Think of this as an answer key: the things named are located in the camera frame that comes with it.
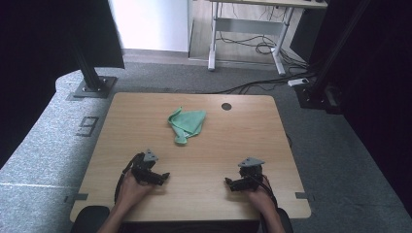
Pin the black curtain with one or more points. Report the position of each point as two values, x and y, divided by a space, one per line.
39 64
382 97

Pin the green microfibre cloth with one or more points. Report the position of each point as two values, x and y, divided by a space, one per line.
189 122

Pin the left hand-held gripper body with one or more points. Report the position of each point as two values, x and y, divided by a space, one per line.
142 166

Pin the white wall panel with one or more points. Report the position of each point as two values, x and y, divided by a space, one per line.
152 24

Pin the person's right hand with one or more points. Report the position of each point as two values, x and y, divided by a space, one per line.
260 198

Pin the black chair armrest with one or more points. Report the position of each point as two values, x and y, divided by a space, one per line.
89 220
286 221

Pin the dark round table grommet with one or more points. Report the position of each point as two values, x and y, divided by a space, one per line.
226 106

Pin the white desk frame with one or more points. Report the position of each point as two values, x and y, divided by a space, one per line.
246 26

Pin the white power strip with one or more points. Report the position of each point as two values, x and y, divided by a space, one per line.
298 82

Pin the black metal post with base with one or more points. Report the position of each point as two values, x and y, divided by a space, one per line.
92 82
319 87

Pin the black box under desk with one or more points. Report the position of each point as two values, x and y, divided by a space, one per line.
302 34

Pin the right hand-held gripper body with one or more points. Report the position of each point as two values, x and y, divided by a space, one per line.
251 171

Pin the person's left hand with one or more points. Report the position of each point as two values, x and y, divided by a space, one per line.
132 191

